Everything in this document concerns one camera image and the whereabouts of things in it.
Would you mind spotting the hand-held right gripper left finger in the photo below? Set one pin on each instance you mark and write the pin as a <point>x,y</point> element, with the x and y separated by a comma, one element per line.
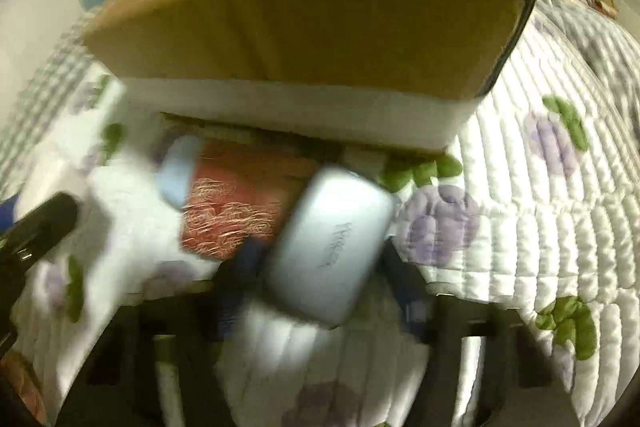
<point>245,267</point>

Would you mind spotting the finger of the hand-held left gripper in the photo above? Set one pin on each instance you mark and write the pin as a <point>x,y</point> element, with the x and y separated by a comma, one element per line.
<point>42,227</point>

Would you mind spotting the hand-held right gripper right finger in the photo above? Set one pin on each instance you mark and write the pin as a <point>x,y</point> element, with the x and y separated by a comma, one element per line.
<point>407,292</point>

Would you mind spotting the light blue rounded case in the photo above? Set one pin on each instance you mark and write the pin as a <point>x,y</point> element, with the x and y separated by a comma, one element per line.
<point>330,247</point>

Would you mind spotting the cardboard box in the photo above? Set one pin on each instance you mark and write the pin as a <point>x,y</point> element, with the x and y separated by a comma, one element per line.
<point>320,32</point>

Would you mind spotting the red patterned box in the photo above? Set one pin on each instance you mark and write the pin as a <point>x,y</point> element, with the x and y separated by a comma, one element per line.
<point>235,202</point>

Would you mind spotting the small light blue case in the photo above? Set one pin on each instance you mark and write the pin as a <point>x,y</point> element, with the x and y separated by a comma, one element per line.
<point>176,177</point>

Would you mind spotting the floral quilted blanket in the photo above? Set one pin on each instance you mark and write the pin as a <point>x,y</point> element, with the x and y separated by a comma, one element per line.
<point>540,232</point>

